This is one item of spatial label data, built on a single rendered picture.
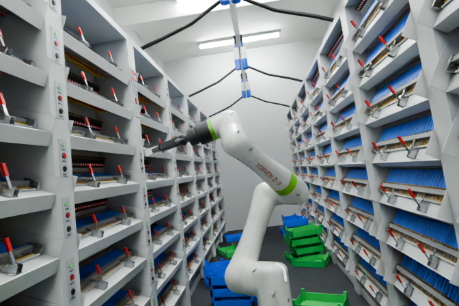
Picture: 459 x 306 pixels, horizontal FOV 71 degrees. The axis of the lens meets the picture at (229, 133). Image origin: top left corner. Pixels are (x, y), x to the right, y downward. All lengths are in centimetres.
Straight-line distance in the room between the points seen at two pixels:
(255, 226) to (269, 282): 29
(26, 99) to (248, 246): 100
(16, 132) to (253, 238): 98
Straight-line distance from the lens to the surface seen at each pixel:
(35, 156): 117
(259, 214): 153
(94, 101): 144
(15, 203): 100
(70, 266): 119
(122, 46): 192
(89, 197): 132
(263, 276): 132
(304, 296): 251
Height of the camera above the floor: 93
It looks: 7 degrees up
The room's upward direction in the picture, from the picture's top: 7 degrees counter-clockwise
